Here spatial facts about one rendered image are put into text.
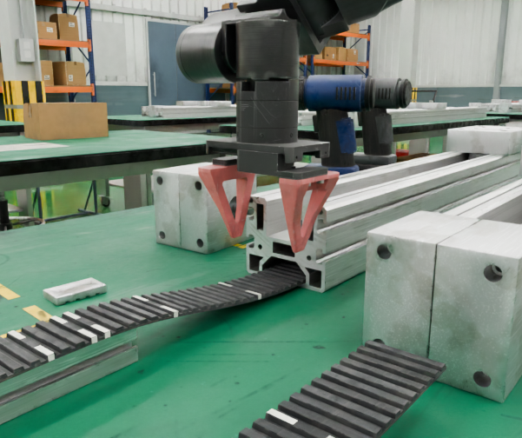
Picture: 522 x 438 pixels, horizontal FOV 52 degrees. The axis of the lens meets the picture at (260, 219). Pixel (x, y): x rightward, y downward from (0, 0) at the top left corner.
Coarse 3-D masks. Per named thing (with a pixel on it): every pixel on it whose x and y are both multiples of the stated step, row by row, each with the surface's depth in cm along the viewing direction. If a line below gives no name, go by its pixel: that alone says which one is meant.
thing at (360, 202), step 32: (416, 160) 86; (448, 160) 92; (480, 160) 86; (512, 160) 97; (352, 192) 58; (384, 192) 59; (416, 192) 65; (448, 192) 74; (480, 192) 88; (256, 224) 56; (320, 224) 52; (352, 224) 54; (384, 224) 60; (256, 256) 58; (288, 256) 54; (320, 256) 52; (352, 256) 55; (320, 288) 52
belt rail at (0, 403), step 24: (120, 336) 37; (72, 360) 34; (96, 360) 37; (120, 360) 37; (0, 384) 31; (24, 384) 32; (48, 384) 33; (72, 384) 35; (0, 408) 31; (24, 408) 32
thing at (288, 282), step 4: (260, 272) 55; (264, 272) 55; (256, 276) 54; (260, 276) 54; (264, 276) 54; (268, 276) 54; (272, 276) 54; (276, 276) 54; (280, 276) 54; (268, 280) 53; (272, 280) 53; (276, 280) 53; (280, 280) 53; (284, 280) 53; (288, 280) 53; (292, 280) 53; (296, 280) 53; (284, 284) 52; (288, 284) 51; (292, 284) 51; (296, 284) 52; (300, 284) 53; (292, 288) 52
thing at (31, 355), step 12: (0, 336) 35; (12, 336) 35; (24, 336) 34; (0, 348) 34; (12, 348) 33; (24, 348) 33; (36, 348) 33; (48, 348) 33; (24, 360) 32; (36, 360) 32; (48, 360) 32
